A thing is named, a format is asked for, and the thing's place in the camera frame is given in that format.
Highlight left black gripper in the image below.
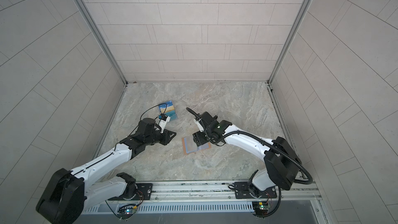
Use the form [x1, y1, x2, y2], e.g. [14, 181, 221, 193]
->
[144, 128, 179, 147]

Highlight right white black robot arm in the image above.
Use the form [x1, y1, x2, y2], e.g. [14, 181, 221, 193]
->
[193, 119, 313, 194]

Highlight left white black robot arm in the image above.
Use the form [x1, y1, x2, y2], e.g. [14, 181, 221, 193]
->
[36, 118, 176, 224]

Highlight teal card on table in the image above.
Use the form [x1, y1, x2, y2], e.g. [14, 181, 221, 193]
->
[166, 111, 178, 121]

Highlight gold beige card on table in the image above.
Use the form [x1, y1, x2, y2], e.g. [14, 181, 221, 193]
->
[159, 105, 175, 114]

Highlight blue VIP card on table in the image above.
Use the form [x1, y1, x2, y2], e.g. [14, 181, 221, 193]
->
[158, 101, 175, 113]

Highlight left green circuit board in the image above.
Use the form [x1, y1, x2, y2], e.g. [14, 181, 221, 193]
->
[118, 204, 138, 215]

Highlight green circuit board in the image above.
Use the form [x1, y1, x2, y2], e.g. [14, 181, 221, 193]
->
[118, 204, 138, 215]
[252, 202, 271, 216]

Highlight white ventilation grille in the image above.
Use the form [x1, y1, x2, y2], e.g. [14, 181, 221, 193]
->
[83, 201, 254, 215]

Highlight right green circuit board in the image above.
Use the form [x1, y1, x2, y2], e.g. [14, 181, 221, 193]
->
[252, 202, 271, 216]

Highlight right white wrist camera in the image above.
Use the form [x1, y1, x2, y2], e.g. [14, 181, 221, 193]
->
[195, 118, 205, 132]

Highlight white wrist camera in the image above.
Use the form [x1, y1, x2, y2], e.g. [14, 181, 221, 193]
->
[195, 118, 205, 132]
[158, 114, 171, 133]

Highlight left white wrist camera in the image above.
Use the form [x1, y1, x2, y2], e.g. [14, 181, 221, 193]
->
[158, 114, 171, 133]

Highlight left black camera cable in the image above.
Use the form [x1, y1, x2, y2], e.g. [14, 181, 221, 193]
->
[113, 102, 169, 151]

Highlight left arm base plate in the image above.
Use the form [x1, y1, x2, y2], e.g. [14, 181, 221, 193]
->
[109, 183, 153, 201]

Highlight aluminium mounting rail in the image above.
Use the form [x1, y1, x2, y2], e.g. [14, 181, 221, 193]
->
[61, 178, 322, 205]

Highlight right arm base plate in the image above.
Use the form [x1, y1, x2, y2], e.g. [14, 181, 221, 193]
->
[229, 181, 277, 199]

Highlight right black corrugated cable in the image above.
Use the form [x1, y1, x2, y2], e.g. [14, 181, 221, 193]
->
[186, 107, 314, 185]

